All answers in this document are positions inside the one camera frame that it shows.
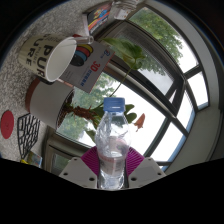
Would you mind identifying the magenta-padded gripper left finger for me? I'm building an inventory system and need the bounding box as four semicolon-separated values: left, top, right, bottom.
58;145;101;190

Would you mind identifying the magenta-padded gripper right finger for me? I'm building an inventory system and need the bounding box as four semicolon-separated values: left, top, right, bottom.
125;146;168;190

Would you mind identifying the clear blue-capped water bottle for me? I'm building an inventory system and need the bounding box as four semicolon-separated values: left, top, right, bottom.
94;97;133;191

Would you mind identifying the black lattice trivet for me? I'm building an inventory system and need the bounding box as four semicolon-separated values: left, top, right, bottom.
16;112;42;160

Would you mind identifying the potted red-flowered anthurium plant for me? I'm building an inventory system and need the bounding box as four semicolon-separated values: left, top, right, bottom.
24;37;148;143

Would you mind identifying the flat round red coaster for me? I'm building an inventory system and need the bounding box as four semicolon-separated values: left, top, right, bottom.
0;109;15;140

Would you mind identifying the dark-framed bay window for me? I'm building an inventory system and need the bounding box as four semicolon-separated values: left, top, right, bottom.
43;6;211;174

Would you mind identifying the red and white filament box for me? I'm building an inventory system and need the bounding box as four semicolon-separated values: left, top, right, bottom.
59;33;116;94

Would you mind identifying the cream mug with black lettering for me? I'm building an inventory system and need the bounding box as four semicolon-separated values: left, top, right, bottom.
17;34;95;83

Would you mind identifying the dark colourful book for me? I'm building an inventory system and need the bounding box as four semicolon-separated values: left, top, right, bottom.
86;2;113;34

